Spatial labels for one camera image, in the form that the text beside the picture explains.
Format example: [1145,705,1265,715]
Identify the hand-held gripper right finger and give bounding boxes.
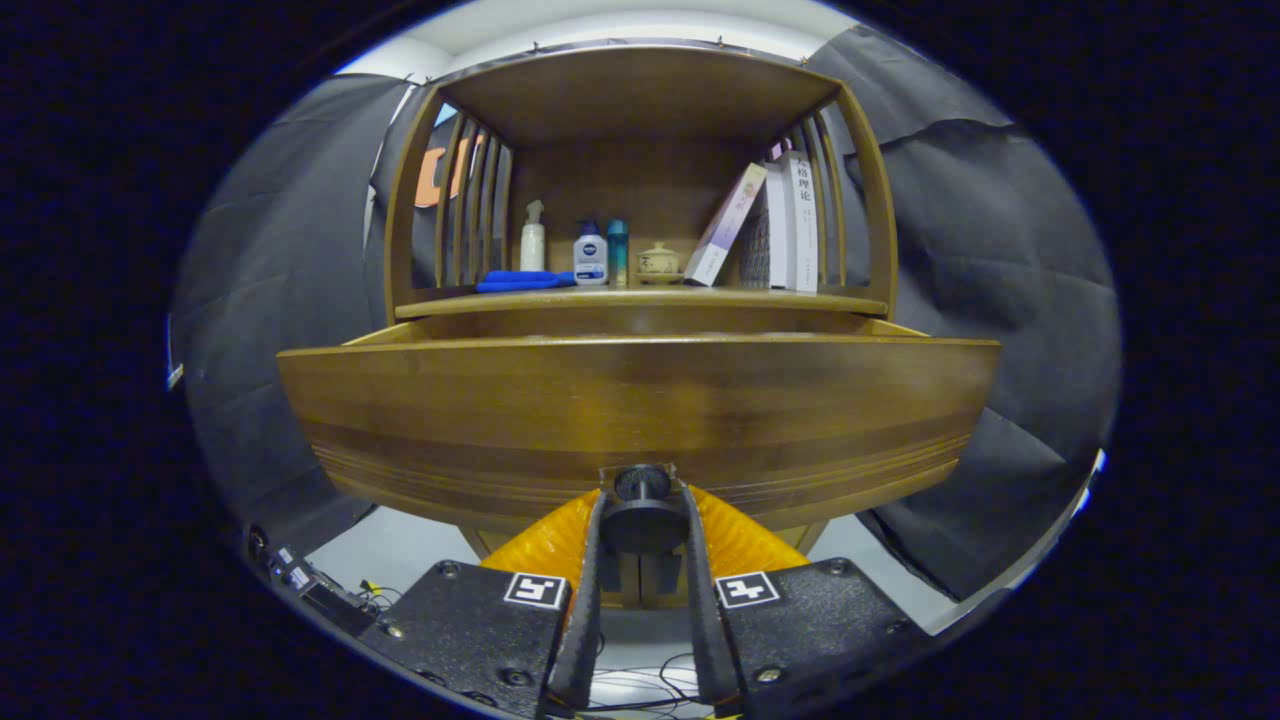
[682,487,938,717]

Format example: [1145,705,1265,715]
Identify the purple white book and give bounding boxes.
[683,163,769,288]

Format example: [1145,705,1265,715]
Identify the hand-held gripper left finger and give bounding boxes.
[358,488,609,720]

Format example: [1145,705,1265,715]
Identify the blue folded cloth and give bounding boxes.
[476,269,578,294]

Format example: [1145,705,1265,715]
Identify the brown wooden cabinet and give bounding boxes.
[385,42,899,611]

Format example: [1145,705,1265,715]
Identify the black floor cables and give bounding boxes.
[590,640,701,713]

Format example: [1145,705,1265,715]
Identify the white bottle with blue cap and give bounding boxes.
[573,219,609,287]

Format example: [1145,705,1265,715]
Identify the wooden cabinet door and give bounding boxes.
[598,550,642,609]
[641,550,691,609]

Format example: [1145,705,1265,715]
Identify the wooden countertop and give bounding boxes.
[395,285,889,319]

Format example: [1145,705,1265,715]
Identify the curved wooden drawer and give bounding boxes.
[277,318,1002,556]

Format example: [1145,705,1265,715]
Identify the beige lidded tea cup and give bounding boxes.
[637,242,683,284]

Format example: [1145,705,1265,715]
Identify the white pump bottle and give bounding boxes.
[520,200,547,273]

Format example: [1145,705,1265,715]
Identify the black power strip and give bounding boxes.
[248,525,376,636]

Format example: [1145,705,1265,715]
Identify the dark patterned book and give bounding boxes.
[738,200,771,289]

